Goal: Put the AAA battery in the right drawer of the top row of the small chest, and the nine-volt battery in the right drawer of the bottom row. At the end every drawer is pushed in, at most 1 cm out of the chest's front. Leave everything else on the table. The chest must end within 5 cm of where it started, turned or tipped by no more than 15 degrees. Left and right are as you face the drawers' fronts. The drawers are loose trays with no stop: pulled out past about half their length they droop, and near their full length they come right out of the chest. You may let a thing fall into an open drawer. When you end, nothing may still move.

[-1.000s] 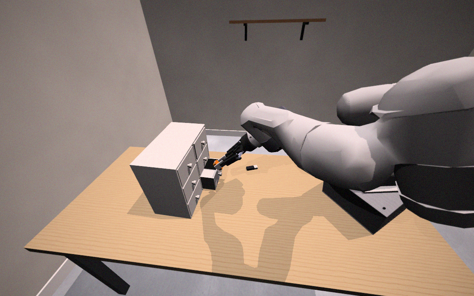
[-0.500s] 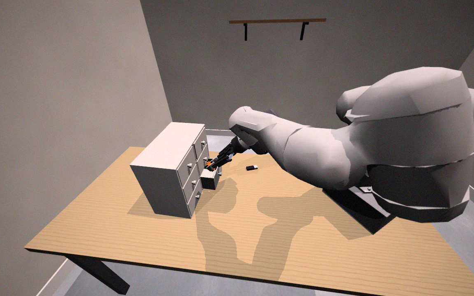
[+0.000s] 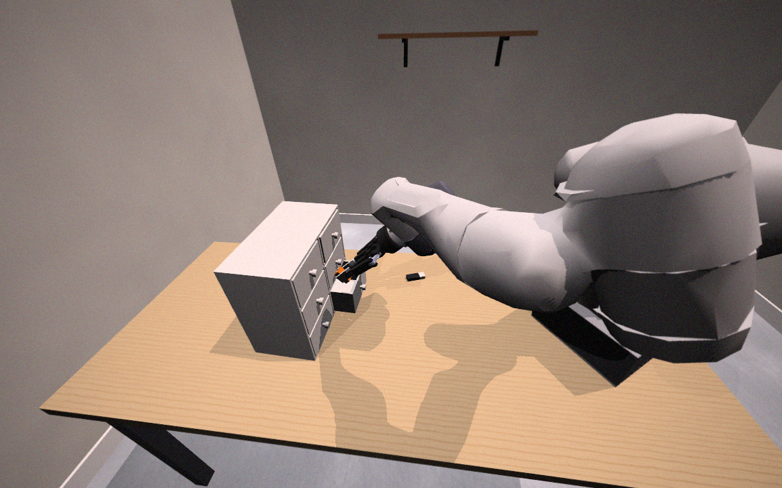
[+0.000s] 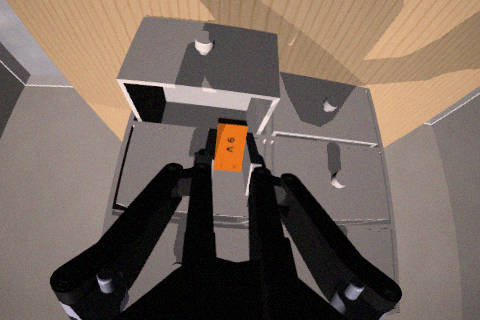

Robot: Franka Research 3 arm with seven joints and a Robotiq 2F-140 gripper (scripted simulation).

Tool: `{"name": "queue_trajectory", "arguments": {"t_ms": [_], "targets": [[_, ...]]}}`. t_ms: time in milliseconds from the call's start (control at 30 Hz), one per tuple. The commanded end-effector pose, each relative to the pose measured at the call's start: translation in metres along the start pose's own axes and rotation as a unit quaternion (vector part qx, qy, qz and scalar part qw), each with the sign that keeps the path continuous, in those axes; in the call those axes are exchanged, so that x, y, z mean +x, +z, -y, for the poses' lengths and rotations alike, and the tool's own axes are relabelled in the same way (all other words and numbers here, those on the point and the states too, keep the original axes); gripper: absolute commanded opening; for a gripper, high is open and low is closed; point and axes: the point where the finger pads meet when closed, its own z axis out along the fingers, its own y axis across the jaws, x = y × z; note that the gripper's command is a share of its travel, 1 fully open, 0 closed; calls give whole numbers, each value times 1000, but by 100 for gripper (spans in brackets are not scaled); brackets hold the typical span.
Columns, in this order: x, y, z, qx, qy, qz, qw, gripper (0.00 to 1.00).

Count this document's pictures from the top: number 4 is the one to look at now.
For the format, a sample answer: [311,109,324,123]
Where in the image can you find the orange nine-volt battery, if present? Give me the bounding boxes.
[213,118,248,172]

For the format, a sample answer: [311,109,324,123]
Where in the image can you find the white chest of drawers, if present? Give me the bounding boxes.
[101,72,399,285]

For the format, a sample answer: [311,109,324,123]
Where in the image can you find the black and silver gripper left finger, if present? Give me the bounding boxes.
[50,128,221,320]

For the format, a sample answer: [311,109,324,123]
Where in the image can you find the grey drawer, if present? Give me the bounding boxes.
[272,141,389,225]
[272,75,378,147]
[116,17,280,134]
[116,126,249,223]
[284,229,394,303]
[123,223,249,311]

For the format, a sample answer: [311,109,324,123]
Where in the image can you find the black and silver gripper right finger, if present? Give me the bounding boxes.
[242,132,402,320]

